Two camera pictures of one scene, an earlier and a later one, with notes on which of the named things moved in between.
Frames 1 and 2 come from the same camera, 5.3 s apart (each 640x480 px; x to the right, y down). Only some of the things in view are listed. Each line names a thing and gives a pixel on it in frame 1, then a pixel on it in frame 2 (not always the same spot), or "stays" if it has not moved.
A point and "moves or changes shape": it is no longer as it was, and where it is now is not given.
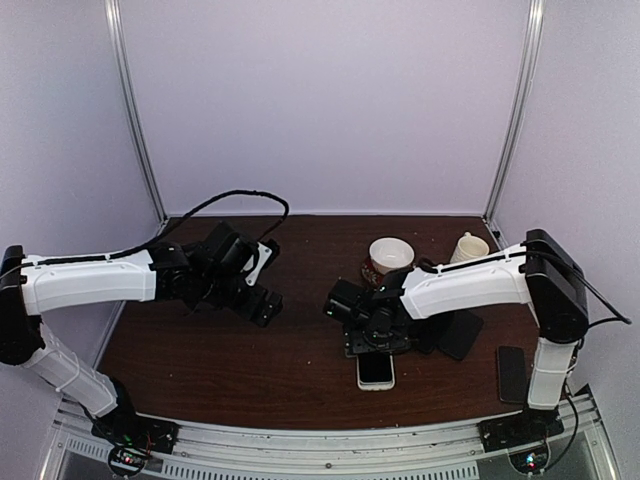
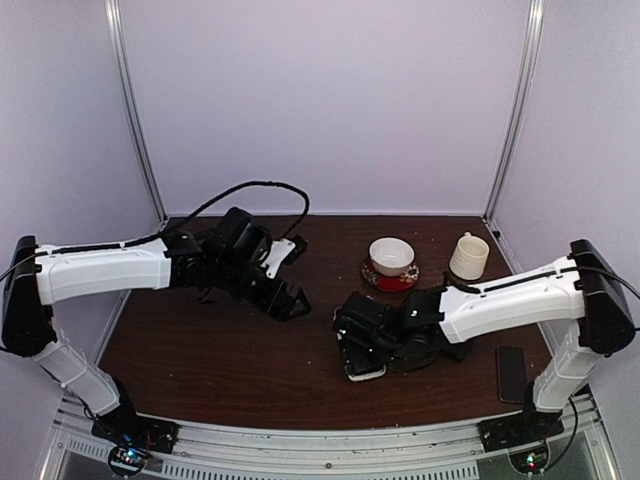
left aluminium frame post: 115,29 stays
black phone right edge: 512,381 stays
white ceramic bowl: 390,254 stays
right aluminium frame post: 535,33 stays
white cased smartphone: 375,372 moves or changes shape
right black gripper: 355,343 to 352,356
